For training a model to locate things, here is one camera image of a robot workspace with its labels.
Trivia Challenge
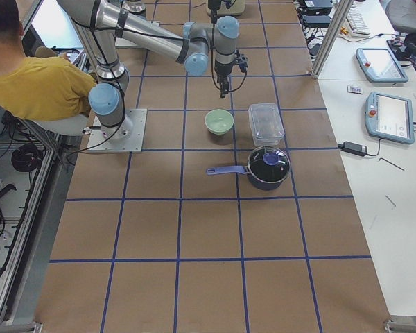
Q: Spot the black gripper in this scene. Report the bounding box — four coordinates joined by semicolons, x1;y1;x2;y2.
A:
207;0;220;23
214;60;234;91

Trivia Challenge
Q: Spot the green bowl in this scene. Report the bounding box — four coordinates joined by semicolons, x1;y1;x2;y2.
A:
205;109;234;135

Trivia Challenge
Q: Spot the cream toaster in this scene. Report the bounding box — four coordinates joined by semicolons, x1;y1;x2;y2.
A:
217;0;245;16

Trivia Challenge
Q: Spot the clear plastic lidded container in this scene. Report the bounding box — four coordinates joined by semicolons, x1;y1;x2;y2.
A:
248;103;285;146

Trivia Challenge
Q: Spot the blue pot with glass lid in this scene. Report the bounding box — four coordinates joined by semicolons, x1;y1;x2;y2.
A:
206;146;291;191

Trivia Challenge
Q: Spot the white keyboard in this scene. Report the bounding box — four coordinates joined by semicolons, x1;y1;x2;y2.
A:
345;7;371;37

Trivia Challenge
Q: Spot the upper teach pendant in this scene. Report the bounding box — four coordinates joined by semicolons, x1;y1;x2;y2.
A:
356;48;408;83

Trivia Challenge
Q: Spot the teach pendant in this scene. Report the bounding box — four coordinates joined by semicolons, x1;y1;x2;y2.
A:
356;48;408;83
365;92;415;144

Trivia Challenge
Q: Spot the black power adapter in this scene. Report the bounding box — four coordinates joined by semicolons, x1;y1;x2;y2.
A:
338;141;367;157

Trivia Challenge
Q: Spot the person in yellow shirt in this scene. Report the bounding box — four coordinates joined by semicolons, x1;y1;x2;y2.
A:
0;1;96;121

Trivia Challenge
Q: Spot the lower teach pendant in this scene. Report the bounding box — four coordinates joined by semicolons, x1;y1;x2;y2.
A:
365;92;415;144

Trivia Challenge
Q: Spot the allen key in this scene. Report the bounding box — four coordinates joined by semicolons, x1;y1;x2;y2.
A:
378;157;405;171

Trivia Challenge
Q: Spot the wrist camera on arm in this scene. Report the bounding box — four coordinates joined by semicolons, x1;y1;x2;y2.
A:
235;50;248;74

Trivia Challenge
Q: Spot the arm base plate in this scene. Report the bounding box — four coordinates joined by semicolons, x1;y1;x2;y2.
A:
87;108;147;153
114;22;158;49

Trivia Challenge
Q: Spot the aluminium frame post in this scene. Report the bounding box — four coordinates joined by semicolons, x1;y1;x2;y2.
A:
311;0;353;79

